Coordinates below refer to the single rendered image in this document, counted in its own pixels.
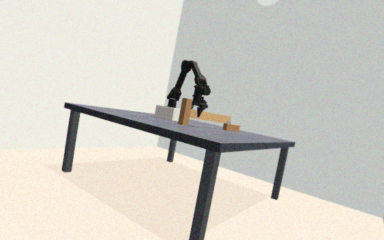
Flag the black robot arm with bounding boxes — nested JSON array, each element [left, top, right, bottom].
[[167, 60, 211, 108]]

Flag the long light wooden rail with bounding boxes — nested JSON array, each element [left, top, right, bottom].
[[190, 109, 231, 123]]

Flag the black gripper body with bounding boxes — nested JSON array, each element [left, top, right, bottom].
[[192, 94, 208, 108]]

